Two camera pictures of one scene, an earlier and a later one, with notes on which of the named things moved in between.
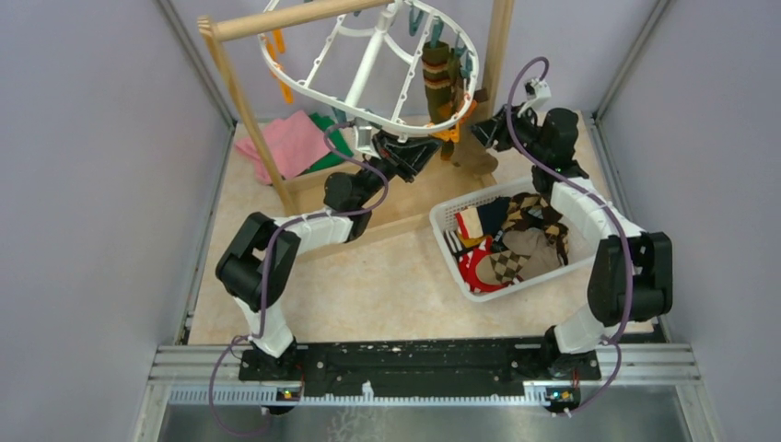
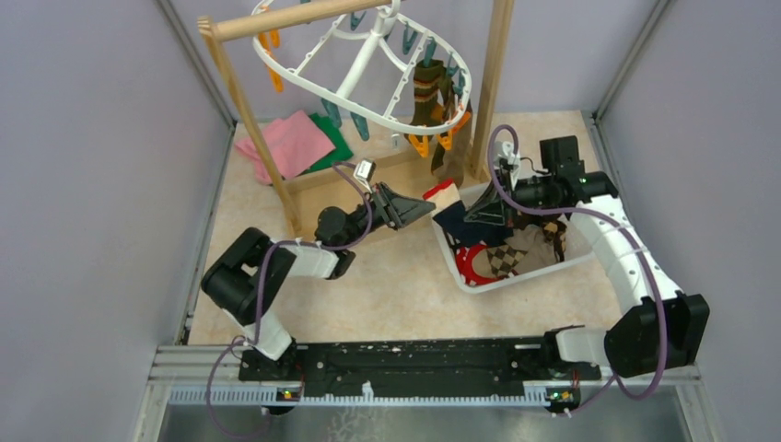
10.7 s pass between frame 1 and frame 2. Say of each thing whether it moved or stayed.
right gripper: moved
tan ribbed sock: moved
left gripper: moved
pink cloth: stayed
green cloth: stayed
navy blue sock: moved
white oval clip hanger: moved
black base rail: stayed
